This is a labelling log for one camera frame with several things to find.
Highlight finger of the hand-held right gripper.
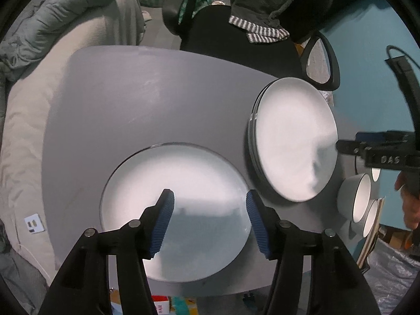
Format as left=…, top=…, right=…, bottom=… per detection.
left=335, top=139, right=367, bottom=155
left=356, top=132, right=396, bottom=145

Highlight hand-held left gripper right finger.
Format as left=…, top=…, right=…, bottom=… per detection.
left=245, top=189, right=381, bottom=315

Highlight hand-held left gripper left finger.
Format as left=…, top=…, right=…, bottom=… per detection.
left=38, top=188, right=175, bottom=315

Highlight white bowl with black rim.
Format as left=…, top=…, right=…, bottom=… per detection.
left=360, top=198, right=385, bottom=239
left=337, top=172, right=372, bottom=223
left=354, top=154, right=382, bottom=183

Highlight person's right hand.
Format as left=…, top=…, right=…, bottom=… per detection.
left=394, top=172, right=420, bottom=231

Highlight brown cardboard box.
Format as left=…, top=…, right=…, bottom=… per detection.
left=377, top=224, right=414, bottom=250

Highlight small red and white box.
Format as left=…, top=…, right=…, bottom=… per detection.
left=152, top=296, right=172, bottom=315

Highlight wooden board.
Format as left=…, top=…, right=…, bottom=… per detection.
left=356, top=198, right=387, bottom=275

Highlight clear plastic bag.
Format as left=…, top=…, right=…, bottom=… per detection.
left=364, top=236, right=420, bottom=315

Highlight white tag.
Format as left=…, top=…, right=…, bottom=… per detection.
left=24, top=214, right=46, bottom=235

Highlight black office chair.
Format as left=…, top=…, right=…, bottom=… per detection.
left=162, top=0, right=341, bottom=91

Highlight dark grey garment striped cuffs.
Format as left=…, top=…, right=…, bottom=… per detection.
left=212, top=0, right=336, bottom=45

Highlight grey quilted blanket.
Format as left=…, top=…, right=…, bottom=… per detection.
left=0, top=0, right=118, bottom=83

